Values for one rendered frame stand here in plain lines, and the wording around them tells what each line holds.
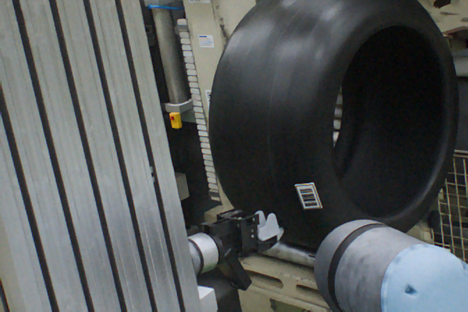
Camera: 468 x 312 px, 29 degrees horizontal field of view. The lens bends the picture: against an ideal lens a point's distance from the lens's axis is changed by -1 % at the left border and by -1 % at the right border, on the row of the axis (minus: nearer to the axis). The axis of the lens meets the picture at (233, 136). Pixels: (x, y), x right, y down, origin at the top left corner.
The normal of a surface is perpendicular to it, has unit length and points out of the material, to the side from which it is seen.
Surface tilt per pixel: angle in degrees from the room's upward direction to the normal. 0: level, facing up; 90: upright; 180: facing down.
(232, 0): 90
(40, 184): 90
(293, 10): 23
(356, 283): 65
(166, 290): 90
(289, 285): 90
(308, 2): 18
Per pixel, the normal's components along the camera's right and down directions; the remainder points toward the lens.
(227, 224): 0.69, 0.10
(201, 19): -0.70, 0.33
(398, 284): -0.68, -0.50
